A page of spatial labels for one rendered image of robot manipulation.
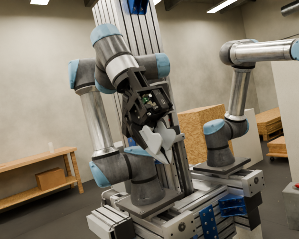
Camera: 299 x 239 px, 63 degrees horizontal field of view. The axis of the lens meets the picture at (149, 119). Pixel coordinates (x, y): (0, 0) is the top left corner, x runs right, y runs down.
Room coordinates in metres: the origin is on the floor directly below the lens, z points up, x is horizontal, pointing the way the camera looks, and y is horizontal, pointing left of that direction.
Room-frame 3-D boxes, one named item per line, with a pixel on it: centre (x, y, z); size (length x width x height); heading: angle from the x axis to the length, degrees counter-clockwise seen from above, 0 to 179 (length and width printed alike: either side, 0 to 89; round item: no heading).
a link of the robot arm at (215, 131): (1.33, -0.34, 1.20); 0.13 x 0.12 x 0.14; 115
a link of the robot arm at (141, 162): (1.05, 0.08, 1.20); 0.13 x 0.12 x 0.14; 111
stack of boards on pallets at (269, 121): (6.73, -3.31, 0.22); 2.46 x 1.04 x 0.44; 124
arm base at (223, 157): (1.33, -0.33, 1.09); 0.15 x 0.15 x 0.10
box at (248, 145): (4.39, -1.28, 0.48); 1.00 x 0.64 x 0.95; 124
